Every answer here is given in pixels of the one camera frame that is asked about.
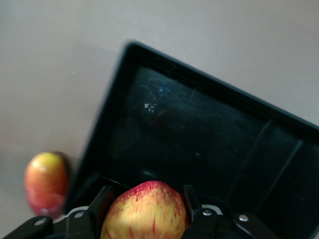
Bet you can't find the black plastic box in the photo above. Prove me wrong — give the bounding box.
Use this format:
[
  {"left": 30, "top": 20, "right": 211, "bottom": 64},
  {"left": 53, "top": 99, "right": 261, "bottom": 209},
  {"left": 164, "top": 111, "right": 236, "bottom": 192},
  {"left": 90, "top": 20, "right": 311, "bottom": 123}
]
[{"left": 63, "top": 40, "right": 319, "bottom": 239}]

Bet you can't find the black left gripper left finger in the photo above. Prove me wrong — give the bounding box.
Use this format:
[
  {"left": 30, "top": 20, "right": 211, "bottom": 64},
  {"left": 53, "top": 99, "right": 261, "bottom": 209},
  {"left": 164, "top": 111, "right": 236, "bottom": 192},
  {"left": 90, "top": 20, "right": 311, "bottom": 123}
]
[{"left": 3, "top": 185, "right": 115, "bottom": 239}]

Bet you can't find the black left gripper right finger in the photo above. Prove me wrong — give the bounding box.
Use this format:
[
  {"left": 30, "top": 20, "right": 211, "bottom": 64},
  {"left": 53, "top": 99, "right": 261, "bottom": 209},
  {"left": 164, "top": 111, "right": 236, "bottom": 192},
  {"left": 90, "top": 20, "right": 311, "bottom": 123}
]
[{"left": 182, "top": 184, "right": 281, "bottom": 239}]

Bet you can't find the red yellow apple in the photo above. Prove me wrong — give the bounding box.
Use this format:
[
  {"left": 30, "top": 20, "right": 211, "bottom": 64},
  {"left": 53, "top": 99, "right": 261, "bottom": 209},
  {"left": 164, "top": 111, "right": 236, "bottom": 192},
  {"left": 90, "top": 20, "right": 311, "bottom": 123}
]
[{"left": 100, "top": 180, "right": 190, "bottom": 239}]

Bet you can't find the red yellow mango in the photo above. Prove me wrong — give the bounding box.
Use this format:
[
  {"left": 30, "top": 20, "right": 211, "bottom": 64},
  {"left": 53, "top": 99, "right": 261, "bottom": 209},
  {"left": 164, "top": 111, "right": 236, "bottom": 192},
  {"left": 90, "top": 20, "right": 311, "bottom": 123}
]
[{"left": 24, "top": 151, "right": 72, "bottom": 218}]

